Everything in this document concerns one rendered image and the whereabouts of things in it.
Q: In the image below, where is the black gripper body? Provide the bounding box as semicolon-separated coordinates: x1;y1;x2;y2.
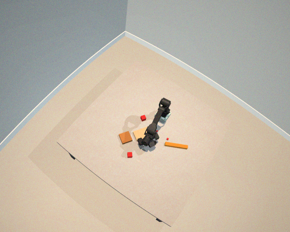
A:
137;133;159;146

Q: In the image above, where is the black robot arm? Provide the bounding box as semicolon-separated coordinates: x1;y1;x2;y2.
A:
141;98;171;148

